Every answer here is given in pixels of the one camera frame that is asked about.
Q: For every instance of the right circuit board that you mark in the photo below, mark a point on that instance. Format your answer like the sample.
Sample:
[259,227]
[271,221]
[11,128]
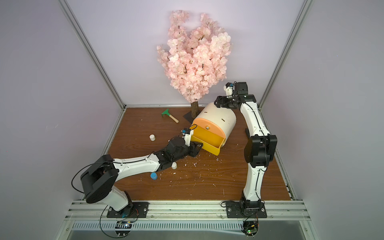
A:
[250,228]

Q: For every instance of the left circuit board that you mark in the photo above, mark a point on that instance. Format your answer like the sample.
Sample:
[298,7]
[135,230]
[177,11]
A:
[123,228]

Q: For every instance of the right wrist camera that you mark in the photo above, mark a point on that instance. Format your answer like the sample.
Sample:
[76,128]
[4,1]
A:
[236,89]

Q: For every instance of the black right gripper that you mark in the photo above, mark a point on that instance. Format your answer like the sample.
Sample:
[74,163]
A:
[219,101]

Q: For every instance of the circuit board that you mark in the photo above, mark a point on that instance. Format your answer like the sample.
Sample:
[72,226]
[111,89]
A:
[250,228]
[123,228]

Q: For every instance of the green toy hammer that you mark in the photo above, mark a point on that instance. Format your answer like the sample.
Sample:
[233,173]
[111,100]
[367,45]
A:
[167,113]

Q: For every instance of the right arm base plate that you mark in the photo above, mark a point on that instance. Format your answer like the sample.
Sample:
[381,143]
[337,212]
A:
[245,210]

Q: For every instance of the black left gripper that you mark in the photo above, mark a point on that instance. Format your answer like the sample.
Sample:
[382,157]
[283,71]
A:
[192,148]

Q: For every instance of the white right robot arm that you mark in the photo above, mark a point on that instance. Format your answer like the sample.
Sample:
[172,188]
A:
[258,152]

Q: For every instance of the cream cylindrical drawer cabinet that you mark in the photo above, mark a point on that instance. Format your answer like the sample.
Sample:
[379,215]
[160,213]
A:
[223,117]

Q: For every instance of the pink cherry blossom tree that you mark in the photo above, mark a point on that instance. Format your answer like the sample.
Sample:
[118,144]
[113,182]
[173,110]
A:
[196,60]

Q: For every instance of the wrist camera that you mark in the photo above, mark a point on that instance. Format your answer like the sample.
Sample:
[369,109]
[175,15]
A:
[236,89]
[187,135]

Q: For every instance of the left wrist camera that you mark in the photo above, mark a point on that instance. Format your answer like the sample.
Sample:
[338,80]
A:
[187,135]

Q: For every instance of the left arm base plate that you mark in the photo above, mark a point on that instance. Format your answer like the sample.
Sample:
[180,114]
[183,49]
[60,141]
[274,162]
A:
[132,210]

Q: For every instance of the orange top drawer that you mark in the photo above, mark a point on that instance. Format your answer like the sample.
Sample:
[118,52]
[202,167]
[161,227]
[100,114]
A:
[209,126]

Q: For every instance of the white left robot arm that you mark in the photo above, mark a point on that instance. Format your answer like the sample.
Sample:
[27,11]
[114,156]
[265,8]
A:
[98,181]

